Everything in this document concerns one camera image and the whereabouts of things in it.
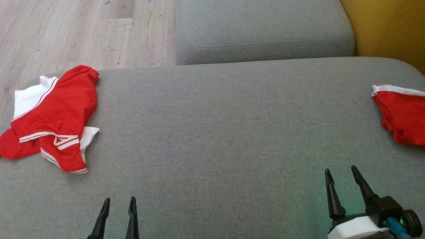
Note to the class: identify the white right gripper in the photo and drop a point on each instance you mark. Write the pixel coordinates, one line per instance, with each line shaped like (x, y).
(355, 229)

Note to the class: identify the large grey sofa seat cushion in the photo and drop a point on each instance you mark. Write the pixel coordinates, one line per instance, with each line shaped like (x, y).
(215, 132)

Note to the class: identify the red Bulls 23 jersey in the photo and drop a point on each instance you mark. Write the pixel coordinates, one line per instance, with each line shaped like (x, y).
(63, 99)

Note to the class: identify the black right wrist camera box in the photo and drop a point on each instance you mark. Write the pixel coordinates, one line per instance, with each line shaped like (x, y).
(385, 207)

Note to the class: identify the small grey sofa cushion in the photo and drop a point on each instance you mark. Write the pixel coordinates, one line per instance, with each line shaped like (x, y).
(265, 26)

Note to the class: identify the red shorts with white trim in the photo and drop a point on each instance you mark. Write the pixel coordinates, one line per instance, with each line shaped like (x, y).
(405, 116)

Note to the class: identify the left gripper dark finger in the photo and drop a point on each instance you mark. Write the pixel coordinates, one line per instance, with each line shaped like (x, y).
(132, 222)
(99, 225)

